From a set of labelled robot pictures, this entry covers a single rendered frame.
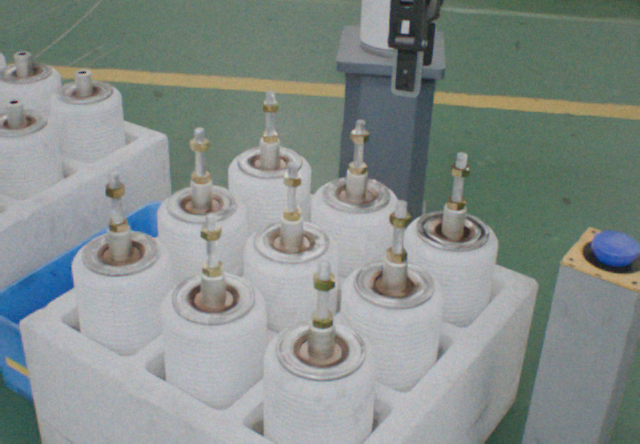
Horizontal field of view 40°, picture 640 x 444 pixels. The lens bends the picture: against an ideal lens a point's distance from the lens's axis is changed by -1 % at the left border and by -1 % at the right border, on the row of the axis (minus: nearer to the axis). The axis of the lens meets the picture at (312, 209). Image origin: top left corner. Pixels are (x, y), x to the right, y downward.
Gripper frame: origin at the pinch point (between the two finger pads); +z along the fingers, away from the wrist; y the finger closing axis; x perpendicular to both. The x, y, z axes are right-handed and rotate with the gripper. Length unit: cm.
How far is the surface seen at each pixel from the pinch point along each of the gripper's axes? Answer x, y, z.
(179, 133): -52, -71, 47
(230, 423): -11.1, 14.5, 29.1
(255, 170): -19.1, -16.8, 21.7
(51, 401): -33, 9, 38
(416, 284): 2.1, -0.5, 21.8
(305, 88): -35, -99, 47
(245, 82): -48, -98, 47
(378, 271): -1.8, -1.5, 21.8
